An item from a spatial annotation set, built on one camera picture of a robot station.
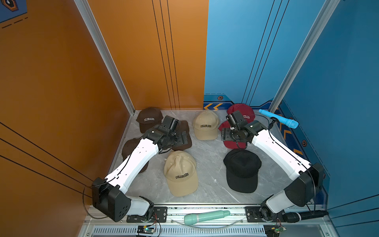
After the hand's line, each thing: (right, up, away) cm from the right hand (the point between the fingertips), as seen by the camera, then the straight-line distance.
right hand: (228, 135), depth 82 cm
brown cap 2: (-27, +5, +20) cm, 34 cm away
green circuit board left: (-43, -45, -11) cm, 63 cm away
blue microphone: (+35, +7, -1) cm, 35 cm away
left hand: (-26, -2, -2) cm, 26 cm away
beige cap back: (-11, +6, +20) cm, 24 cm away
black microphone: (+28, -38, -13) cm, 49 cm away
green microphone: (-20, -39, -13) cm, 45 cm away
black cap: (+8, -18, -1) cm, 19 cm away
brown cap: (-52, +11, +24) cm, 58 cm away
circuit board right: (+19, -44, -12) cm, 50 cm away
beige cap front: (-26, -20, -2) cm, 33 cm away
